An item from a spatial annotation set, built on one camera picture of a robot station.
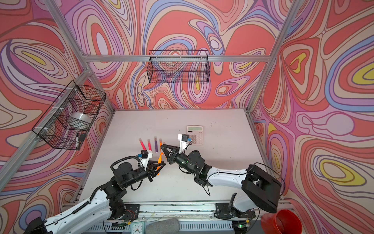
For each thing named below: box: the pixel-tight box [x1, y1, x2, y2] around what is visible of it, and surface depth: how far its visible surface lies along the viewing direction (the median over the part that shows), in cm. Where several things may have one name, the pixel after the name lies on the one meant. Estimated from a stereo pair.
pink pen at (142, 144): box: [138, 137, 147, 151], surface depth 101 cm
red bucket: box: [261, 209, 303, 234], surface depth 62 cm
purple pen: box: [153, 136, 159, 154], surface depth 103 cm
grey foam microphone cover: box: [145, 217, 181, 234], surface depth 68 cm
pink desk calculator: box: [186, 124, 204, 146], surface depth 106 cm
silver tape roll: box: [70, 112, 95, 124], surface depth 75 cm
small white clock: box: [130, 221, 146, 234], surface depth 69 cm
